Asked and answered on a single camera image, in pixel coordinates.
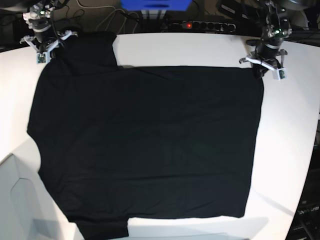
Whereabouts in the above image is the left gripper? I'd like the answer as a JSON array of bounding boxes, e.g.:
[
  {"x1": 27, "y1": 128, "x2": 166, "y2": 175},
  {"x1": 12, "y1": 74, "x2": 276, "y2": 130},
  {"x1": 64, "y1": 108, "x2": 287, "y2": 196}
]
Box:
[{"x1": 239, "y1": 42, "x2": 288, "y2": 80}]

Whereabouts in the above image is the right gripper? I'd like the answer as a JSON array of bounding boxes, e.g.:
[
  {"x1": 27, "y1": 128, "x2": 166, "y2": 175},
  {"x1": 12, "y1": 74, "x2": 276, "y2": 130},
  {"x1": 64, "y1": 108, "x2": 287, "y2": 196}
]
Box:
[{"x1": 19, "y1": 30, "x2": 78, "y2": 58}]

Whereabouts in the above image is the black T-shirt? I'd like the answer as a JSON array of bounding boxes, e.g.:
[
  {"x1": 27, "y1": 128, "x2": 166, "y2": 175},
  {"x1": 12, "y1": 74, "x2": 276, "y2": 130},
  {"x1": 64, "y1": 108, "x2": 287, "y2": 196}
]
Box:
[{"x1": 27, "y1": 32, "x2": 264, "y2": 240}]

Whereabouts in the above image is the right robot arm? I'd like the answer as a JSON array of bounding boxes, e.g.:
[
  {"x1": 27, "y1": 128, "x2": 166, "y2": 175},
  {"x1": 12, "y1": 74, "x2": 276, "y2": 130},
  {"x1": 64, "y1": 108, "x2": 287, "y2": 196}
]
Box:
[{"x1": 19, "y1": 0, "x2": 78, "y2": 64}]

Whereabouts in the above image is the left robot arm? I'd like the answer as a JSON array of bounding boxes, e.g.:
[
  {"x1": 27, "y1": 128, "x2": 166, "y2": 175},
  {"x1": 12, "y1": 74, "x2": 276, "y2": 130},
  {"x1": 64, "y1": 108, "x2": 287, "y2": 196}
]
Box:
[{"x1": 239, "y1": 0, "x2": 292, "y2": 80}]

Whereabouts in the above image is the black power strip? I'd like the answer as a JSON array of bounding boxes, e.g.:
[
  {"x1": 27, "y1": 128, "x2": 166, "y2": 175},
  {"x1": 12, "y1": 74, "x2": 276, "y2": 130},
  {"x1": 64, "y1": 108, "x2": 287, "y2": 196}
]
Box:
[{"x1": 172, "y1": 21, "x2": 237, "y2": 34}]

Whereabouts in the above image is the blue box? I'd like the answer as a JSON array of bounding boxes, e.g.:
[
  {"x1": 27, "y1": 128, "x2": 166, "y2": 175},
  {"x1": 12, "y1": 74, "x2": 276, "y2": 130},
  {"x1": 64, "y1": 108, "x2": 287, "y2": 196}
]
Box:
[{"x1": 120, "y1": 0, "x2": 193, "y2": 11}]

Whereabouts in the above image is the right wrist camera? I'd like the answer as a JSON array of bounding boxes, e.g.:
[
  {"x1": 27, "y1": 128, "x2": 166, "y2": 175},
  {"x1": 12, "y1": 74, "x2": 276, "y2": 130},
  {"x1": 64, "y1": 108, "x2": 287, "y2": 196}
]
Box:
[{"x1": 36, "y1": 52, "x2": 48, "y2": 64}]

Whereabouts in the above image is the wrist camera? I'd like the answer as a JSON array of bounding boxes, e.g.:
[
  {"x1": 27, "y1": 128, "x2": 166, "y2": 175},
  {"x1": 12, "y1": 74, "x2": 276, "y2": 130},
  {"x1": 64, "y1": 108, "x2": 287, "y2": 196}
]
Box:
[
  {"x1": 272, "y1": 67, "x2": 287, "y2": 81},
  {"x1": 36, "y1": 52, "x2": 48, "y2": 64}
]

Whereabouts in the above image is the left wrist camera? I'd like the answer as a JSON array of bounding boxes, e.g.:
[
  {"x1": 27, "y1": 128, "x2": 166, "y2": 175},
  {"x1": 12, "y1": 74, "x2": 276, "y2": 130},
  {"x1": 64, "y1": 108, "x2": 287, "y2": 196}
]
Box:
[{"x1": 272, "y1": 67, "x2": 287, "y2": 81}]

